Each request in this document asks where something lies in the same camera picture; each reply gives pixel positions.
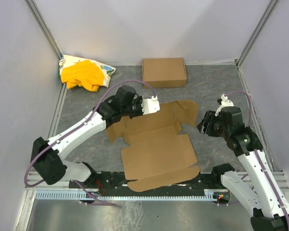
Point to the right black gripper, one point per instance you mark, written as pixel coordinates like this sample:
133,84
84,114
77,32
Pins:
209,123

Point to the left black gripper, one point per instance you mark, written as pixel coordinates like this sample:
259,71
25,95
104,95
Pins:
137,109

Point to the cardboard box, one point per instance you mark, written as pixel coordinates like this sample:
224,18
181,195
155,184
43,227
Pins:
164,72
158,154

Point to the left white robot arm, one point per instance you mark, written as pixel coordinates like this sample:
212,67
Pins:
49,155

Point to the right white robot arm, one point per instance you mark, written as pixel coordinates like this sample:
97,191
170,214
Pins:
266,204

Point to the folded cardboard box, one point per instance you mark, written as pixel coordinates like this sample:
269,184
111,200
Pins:
164,72

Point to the yellow cloth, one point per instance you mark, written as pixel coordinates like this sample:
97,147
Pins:
83,74

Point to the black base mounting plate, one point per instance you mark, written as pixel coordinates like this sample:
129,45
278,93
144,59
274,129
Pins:
115,184

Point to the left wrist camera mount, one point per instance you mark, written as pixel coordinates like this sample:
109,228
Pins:
150,105

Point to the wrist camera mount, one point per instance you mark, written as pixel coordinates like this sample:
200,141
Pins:
150,105
223,102

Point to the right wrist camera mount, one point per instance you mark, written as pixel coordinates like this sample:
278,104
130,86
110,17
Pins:
223,102

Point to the slotted cable duct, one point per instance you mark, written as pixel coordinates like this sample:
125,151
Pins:
81,195

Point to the left aluminium corner post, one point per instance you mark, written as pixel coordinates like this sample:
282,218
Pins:
32,6

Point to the aluminium corner post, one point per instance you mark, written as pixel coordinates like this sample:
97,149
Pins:
32,6
257,31

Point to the right aluminium corner post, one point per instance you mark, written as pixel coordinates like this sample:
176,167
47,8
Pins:
257,31

